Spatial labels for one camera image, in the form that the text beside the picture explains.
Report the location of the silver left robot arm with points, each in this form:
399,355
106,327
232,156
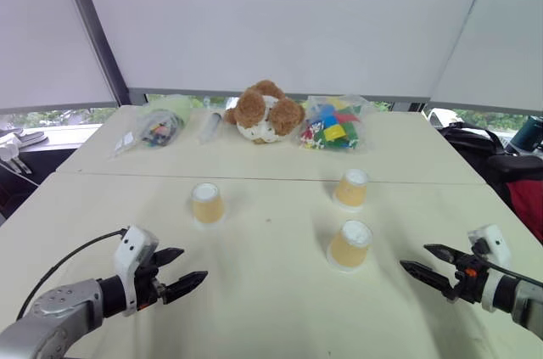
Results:
63,312

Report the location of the clear bag of small parts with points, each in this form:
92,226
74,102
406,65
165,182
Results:
159,127

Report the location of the yellow paper cup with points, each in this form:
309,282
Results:
206,205
350,189
349,246

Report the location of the grey slipper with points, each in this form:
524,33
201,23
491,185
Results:
23,136

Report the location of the brown and white plush toy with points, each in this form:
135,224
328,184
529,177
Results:
265,112

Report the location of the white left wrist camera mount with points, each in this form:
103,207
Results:
132,248

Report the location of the clear bag of colourful blocks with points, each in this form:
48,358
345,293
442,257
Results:
333,123

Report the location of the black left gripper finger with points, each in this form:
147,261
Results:
169,255
184,283

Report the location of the small clear plastic packet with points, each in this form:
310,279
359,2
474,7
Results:
123,142

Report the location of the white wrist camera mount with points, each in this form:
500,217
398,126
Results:
491,244
132,248

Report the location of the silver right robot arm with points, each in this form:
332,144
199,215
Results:
515,291

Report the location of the black backpack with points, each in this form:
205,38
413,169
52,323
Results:
471,142

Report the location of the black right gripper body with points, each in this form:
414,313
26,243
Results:
468,276

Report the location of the red and black bag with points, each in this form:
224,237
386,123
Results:
519,195

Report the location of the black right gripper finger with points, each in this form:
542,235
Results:
443,252
426,276

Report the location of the dark teal tumbler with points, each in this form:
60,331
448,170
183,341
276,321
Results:
528,132

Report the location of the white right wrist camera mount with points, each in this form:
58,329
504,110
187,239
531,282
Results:
491,244

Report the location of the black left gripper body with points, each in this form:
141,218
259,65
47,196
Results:
148,282

